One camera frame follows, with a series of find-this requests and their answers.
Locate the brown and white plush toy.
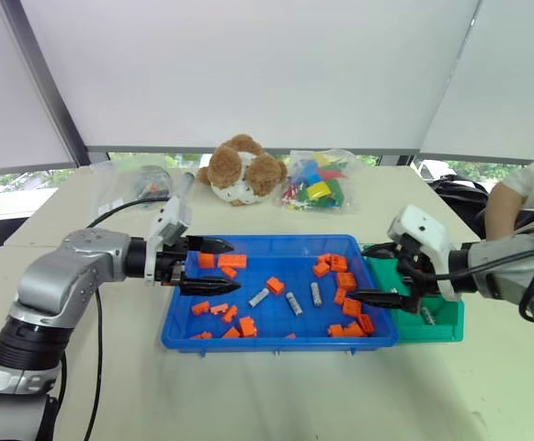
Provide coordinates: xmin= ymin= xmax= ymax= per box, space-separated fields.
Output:
xmin=196 ymin=133 xmax=290 ymax=208

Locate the clear bag with dark items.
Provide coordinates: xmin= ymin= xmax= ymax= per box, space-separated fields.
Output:
xmin=89 ymin=159 xmax=176 ymax=218

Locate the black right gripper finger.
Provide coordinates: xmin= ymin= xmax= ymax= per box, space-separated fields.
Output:
xmin=350 ymin=289 xmax=409 ymax=310
xmin=362 ymin=242 xmax=402 ymax=258

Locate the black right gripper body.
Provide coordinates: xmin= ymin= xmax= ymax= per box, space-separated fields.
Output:
xmin=396 ymin=235 xmax=438 ymax=314

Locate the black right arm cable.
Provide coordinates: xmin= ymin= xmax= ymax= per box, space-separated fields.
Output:
xmin=403 ymin=228 xmax=534 ymax=322

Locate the clear bag of colourful blocks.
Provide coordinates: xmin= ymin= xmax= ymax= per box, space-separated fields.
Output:
xmin=278 ymin=148 xmax=356 ymax=214

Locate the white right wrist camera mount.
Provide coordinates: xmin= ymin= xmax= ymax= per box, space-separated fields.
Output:
xmin=387 ymin=204 xmax=461 ymax=303

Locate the black bag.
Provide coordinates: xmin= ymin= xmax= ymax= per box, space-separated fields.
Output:
xmin=426 ymin=177 xmax=491 ymax=218

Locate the green plastic bin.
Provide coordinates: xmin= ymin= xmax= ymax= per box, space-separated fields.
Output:
xmin=362 ymin=244 xmax=466 ymax=344

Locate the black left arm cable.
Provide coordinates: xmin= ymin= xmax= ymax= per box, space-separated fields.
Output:
xmin=81 ymin=196 xmax=172 ymax=441

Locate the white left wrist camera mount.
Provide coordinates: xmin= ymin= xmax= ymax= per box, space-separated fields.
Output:
xmin=144 ymin=196 xmax=193 ymax=282

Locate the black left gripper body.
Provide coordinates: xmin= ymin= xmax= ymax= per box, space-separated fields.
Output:
xmin=154 ymin=237 xmax=190 ymax=287

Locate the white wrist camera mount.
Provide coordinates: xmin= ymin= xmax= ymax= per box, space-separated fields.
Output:
xmin=144 ymin=196 xmax=193 ymax=282
xmin=387 ymin=204 xmax=461 ymax=303

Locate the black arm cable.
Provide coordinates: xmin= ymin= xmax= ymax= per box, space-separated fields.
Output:
xmin=81 ymin=196 xmax=172 ymax=441
xmin=403 ymin=228 xmax=534 ymax=322

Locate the blue plastic tray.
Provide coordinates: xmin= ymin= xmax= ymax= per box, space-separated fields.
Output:
xmin=160 ymin=234 xmax=399 ymax=355

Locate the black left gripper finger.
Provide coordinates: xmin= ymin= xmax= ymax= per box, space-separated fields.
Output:
xmin=186 ymin=235 xmax=236 ymax=254
xmin=181 ymin=276 xmax=242 ymax=297

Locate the long orange building block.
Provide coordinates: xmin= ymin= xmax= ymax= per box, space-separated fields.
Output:
xmin=217 ymin=253 xmax=248 ymax=269

